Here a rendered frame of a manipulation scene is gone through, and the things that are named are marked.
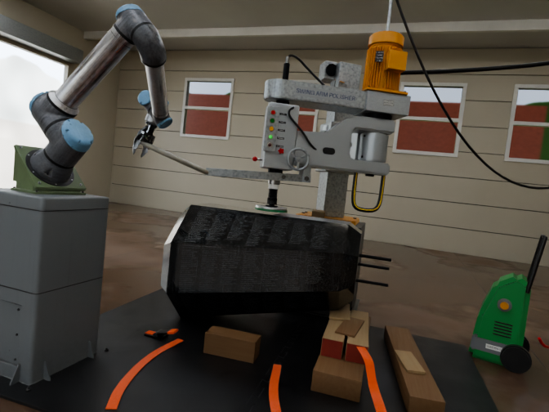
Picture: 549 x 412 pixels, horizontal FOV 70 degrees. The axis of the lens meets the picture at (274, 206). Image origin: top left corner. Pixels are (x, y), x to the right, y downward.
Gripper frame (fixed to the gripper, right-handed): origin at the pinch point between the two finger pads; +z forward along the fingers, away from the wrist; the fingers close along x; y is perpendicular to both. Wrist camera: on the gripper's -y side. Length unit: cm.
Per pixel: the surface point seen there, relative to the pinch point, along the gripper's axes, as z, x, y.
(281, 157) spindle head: -35, 72, 40
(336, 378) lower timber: 58, 88, 133
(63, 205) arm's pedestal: 32, -37, 50
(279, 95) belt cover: -70, 57, 31
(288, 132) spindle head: -51, 70, 39
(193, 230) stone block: 31, 45, 20
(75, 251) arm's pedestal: 53, -24, 49
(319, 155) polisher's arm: -46, 92, 50
